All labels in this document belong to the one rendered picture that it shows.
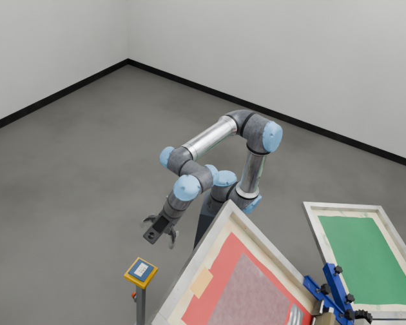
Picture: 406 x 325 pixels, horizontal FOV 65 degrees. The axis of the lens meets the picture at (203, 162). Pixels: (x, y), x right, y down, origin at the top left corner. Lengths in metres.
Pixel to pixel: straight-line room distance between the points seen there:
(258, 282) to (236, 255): 0.14
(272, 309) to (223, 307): 0.25
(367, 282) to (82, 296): 2.04
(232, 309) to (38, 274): 2.07
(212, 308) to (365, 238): 1.41
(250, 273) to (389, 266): 1.16
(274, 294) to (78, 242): 2.11
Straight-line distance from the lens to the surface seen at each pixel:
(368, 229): 2.44
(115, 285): 2.87
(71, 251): 3.10
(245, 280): 1.32
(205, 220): 1.77
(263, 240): 1.40
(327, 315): 1.51
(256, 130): 1.31
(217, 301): 1.22
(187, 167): 1.09
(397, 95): 4.78
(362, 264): 2.21
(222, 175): 1.64
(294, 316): 1.48
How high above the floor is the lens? 2.51
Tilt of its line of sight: 40 degrees down
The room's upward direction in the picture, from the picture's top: 10 degrees clockwise
